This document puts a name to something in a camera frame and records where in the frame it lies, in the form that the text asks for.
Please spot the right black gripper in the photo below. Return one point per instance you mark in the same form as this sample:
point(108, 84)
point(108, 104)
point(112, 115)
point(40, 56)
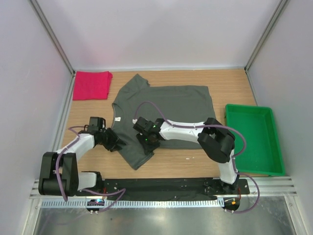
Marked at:
point(147, 149)

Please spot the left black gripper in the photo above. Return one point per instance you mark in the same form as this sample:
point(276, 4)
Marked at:
point(113, 146)

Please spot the grey t shirt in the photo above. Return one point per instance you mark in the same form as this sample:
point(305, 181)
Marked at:
point(138, 99)

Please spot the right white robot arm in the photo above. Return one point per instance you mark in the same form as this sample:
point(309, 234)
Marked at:
point(215, 139)

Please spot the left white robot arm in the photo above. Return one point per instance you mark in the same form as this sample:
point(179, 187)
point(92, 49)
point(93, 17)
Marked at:
point(59, 175)

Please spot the folded pink t shirt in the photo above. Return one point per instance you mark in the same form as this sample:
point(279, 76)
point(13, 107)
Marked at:
point(92, 85)

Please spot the green plastic tray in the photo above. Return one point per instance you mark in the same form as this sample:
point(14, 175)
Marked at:
point(257, 124)

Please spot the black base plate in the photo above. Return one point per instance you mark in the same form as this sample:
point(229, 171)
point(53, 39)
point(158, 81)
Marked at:
point(174, 189)

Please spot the white slotted cable duct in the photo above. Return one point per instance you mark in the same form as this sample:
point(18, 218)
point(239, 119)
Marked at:
point(96, 203)

